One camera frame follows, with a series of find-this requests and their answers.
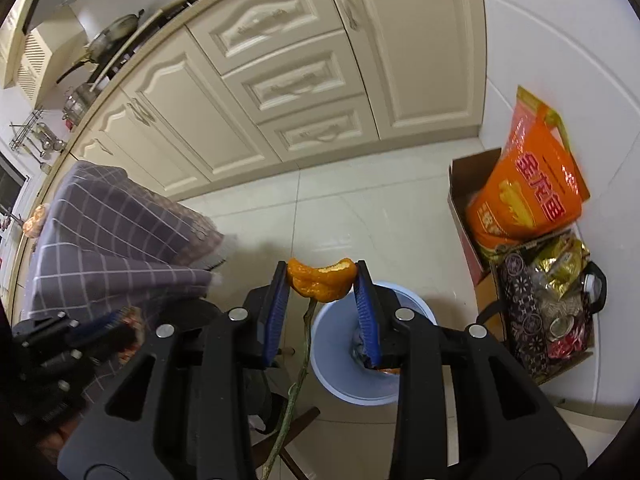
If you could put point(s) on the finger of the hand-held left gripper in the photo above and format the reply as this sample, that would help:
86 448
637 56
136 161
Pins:
105 321
107 347

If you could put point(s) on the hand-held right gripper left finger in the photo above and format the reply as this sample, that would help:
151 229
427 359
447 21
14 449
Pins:
275 310

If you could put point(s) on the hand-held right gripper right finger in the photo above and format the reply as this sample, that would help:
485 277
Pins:
367 320

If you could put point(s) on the colourful snack wrapper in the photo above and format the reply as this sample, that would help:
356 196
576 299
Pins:
131 316

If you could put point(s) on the light blue plastic bin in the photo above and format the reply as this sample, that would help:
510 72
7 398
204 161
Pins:
335 355

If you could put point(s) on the orange mandarin peel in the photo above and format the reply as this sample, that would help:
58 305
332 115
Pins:
315 280

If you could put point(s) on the green vegetable stalk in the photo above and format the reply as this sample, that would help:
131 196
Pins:
300 375

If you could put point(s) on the person's dark trouser leg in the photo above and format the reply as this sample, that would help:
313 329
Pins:
257 395

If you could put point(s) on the grey plaid tablecloth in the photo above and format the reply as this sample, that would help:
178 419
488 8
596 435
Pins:
100 225

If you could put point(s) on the wooden stool leg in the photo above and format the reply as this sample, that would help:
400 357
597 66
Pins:
300 420

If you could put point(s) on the dark patterned tote bag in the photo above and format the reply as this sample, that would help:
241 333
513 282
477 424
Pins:
520 310

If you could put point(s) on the brown cardboard box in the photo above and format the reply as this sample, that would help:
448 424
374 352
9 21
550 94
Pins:
460 195

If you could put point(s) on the dark window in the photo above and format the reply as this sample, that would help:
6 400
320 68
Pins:
10 185

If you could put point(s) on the cream cabinet door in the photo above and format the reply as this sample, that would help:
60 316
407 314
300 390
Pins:
415 45
195 105
140 145

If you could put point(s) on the cream cabinet drawer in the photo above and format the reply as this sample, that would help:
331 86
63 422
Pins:
317 132
292 82
260 25

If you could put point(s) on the metal utensil rack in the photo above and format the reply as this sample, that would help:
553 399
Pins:
40 135

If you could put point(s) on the gold foil packet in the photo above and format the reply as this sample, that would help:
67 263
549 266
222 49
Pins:
560 265

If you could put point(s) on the red foil packet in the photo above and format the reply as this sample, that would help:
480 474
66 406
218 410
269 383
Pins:
570 342

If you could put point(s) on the orange rice bag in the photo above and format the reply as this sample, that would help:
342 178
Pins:
530 185

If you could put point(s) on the cream kitchen base cabinet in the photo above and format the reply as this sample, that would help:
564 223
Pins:
195 105

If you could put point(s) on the pot with glass lid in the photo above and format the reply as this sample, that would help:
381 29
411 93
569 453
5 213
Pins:
77 102

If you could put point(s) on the steel frying pan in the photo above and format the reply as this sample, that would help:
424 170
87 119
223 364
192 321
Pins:
112 32

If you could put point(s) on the black gas hob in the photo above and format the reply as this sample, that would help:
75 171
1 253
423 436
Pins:
175 7

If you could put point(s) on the beige louvred wall cabinet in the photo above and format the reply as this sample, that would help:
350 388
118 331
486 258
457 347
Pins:
30 60

